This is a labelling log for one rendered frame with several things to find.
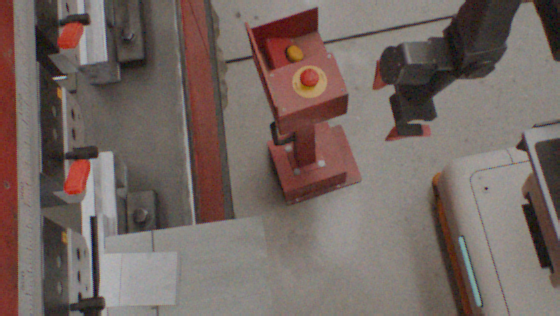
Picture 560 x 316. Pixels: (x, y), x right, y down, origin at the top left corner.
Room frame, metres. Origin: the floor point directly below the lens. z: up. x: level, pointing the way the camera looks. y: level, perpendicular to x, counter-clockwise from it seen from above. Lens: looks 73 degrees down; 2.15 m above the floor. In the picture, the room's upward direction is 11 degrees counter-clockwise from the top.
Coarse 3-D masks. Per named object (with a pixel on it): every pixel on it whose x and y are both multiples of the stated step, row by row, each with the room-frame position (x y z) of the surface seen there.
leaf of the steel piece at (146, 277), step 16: (128, 256) 0.24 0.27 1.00; (144, 256) 0.24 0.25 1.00; (160, 256) 0.23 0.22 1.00; (176, 256) 0.23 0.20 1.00; (128, 272) 0.22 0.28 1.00; (144, 272) 0.21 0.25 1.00; (160, 272) 0.21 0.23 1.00; (176, 272) 0.20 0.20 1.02; (128, 288) 0.19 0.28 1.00; (144, 288) 0.19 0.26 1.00; (160, 288) 0.18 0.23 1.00; (176, 288) 0.17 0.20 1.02; (128, 304) 0.17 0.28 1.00; (144, 304) 0.16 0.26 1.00; (160, 304) 0.16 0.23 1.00; (176, 304) 0.15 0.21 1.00
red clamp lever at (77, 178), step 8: (72, 152) 0.34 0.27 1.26; (80, 152) 0.34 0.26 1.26; (88, 152) 0.34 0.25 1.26; (96, 152) 0.34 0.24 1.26; (80, 160) 0.32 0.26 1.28; (88, 160) 0.32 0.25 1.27; (72, 168) 0.31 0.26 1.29; (80, 168) 0.30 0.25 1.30; (88, 168) 0.31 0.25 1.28; (72, 176) 0.29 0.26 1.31; (80, 176) 0.29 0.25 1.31; (72, 184) 0.28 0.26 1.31; (80, 184) 0.28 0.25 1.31; (72, 192) 0.27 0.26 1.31; (80, 192) 0.27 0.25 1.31
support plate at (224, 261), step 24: (120, 240) 0.27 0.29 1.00; (144, 240) 0.26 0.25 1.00; (168, 240) 0.26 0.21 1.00; (192, 240) 0.25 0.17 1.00; (216, 240) 0.24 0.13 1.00; (240, 240) 0.23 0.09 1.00; (264, 240) 0.23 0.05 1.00; (192, 264) 0.21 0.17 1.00; (216, 264) 0.20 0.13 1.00; (240, 264) 0.19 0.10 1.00; (264, 264) 0.19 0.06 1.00; (120, 288) 0.19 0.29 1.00; (192, 288) 0.17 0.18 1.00; (216, 288) 0.16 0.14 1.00; (240, 288) 0.16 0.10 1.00; (264, 288) 0.15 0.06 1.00; (120, 312) 0.16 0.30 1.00; (144, 312) 0.15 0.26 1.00; (168, 312) 0.14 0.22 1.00; (192, 312) 0.13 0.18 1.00; (216, 312) 0.13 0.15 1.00; (240, 312) 0.12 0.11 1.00; (264, 312) 0.11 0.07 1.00
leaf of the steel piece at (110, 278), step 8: (104, 256) 0.25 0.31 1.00; (112, 256) 0.25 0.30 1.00; (120, 256) 0.25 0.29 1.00; (104, 264) 0.24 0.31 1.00; (112, 264) 0.24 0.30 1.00; (120, 264) 0.23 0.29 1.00; (104, 272) 0.22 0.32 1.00; (112, 272) 0.22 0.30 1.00; (120, 272) 0.22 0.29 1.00; (104, 280) 0.21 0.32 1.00; (112, 280) 0.21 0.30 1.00; (120, 280) 0.21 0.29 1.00; (104, 288) 0.20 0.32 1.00; (112, 288) 0.20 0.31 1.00; (104, 296) 0.19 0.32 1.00; (112, 296) 0.18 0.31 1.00; (112, 304) 0.17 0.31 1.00
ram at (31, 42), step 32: (0, 0) 0.47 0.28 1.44; (32, 0) 0.52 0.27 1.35; (0, 32) 0.43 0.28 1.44; (32, 32) 0.48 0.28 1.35; (0, 64) 0.39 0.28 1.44; (32, 64) 0.43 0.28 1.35; (0, 96) 0.35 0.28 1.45; (32, 96) 0.39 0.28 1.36; (0, 128) 0.31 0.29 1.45; (32, 128) 0.34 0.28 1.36; (0, 160) 0.28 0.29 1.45; (32, 160) 0.30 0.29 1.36; (0, 192) 0.24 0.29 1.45; (32, 192) 0.26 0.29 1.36; (0, 224) 0.21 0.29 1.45; (32, 224) 0.22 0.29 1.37; (0, 256) 0.17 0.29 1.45; (32, 256) 0.19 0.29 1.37; (0, 288) 0.14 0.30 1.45; (32, 288) 0.15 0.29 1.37
